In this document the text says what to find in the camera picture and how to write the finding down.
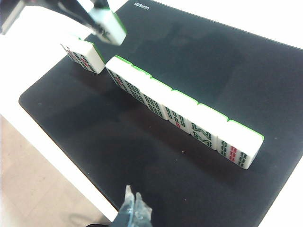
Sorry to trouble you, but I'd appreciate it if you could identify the nine bamboo mahjong tile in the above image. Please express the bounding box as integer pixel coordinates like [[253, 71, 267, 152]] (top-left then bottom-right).
[[216, 119, 265, 170]]

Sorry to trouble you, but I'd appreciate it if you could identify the seven bamboo mahjong tile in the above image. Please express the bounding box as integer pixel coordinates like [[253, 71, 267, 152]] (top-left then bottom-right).
[[162, 89, 199, 134]]

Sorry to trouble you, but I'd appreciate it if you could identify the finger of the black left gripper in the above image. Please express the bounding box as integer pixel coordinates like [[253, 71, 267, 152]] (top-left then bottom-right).
[[55, 0, 115, 45], [93, 0, 110, 11]]

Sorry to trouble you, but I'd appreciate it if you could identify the eight bamboo mahjong tile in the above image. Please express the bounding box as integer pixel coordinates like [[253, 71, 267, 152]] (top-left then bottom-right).
[[188, 103, 230, 151]]

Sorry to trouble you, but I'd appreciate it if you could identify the bird one bamboo mahjong tile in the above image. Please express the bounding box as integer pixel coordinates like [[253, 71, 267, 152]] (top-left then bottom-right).
[[89, 6, 128, 46]]

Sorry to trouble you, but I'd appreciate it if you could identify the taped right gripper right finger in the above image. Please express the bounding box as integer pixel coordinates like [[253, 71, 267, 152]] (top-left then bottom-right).
[[134, 192, 152, 227]]

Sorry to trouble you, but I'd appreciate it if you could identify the five bamboo mahjong tile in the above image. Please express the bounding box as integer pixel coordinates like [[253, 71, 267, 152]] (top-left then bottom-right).
[[73, 40, 107, 75], [60, 37, 89, 63], [105, 55, 134, 92]]

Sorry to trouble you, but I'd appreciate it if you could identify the six bamboo mahjong tile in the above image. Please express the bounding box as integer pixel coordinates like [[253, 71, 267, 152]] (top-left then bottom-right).
[[123, 63, 152, 105], [142, 77, 174, 120]]

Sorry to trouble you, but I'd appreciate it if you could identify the black desk mat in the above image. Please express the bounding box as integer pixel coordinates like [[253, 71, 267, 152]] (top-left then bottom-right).
[[18, 0, 303, 227]]

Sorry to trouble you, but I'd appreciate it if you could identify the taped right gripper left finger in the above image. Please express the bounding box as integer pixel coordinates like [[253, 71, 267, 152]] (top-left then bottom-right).
[[111, 184, 137, 227]]

